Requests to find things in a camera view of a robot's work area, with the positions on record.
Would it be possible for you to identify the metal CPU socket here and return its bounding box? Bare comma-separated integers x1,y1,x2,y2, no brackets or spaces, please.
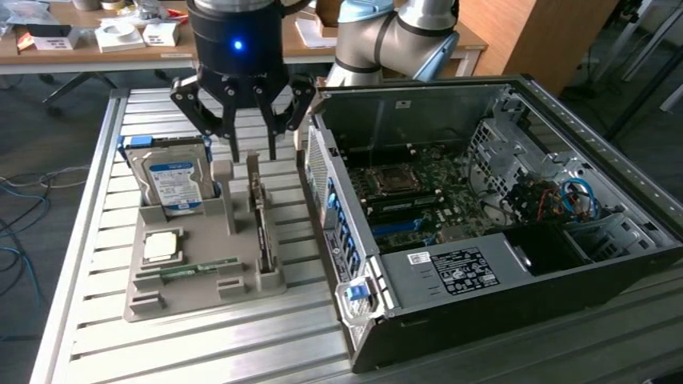
366,166,416,196

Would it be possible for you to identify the black chair base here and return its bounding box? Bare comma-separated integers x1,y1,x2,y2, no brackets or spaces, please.
41,71,119,117

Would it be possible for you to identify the red black twisted wire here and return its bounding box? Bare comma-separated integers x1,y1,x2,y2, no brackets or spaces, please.
536,186,562,219

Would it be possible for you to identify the white label stand black top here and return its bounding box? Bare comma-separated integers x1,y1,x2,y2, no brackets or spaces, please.
24,23,82,51

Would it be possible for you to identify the grey power supply unit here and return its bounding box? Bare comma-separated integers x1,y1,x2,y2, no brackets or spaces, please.
379,234,536,310

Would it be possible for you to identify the hard disk in blue carrier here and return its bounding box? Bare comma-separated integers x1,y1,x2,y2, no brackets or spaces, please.
116,130,216,218

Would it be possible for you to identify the white floor cable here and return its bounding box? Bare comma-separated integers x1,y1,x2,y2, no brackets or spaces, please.
0,166,91,191

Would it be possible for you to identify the Nvidia graphics card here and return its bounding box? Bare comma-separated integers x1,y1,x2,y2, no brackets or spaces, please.
246,150,280,277

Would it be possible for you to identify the white tape roll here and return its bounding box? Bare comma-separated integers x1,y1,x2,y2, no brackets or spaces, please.
102,22,136,42

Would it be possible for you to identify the green motherboard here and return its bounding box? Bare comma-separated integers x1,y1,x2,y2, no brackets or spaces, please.
344,146,511,255

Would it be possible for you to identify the green RAM stick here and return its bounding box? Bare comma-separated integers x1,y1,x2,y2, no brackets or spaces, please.
136,258,240,279

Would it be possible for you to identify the silver CPU chip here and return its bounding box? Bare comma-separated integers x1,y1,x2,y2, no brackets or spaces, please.
143,231,179,263

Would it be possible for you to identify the grey parts rack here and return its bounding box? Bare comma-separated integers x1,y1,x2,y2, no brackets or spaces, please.
123,150,290,323

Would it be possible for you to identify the blue data wire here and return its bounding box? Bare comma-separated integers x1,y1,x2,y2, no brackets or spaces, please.
560,178,602,222

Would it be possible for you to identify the white desk leg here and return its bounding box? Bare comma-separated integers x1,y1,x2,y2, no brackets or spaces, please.
622,0,683,83

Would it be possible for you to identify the black floor cable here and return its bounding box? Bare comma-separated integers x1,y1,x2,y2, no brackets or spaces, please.
0,191,44,249

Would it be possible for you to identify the blue case release latch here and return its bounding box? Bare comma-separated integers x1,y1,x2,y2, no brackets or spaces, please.
344,282,371,302

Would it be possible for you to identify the small white box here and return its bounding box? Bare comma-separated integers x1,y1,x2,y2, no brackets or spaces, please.
142,22,182,47

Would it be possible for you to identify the white paper stack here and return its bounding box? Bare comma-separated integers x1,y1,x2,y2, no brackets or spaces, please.
295,18,339,50

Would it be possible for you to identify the wooden cabinet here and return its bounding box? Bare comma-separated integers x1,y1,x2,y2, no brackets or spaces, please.
456,0,623,97

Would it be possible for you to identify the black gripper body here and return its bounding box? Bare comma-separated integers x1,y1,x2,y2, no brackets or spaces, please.
186,6,294,109

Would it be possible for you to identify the grey metal disk bay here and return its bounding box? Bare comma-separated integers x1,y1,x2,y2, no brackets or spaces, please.
563,214,660,267

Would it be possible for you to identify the black open PC case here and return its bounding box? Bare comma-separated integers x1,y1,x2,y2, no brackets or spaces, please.
295,73,683,375

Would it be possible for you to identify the clear plastic bag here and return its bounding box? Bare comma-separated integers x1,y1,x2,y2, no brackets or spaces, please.
0,0,55,27

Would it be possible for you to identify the perforated metal drive cage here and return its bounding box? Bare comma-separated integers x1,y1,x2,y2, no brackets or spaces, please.
467,116,554,209

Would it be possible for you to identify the flat white square box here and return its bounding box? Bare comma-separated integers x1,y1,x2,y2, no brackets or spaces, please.
94,24,147,54

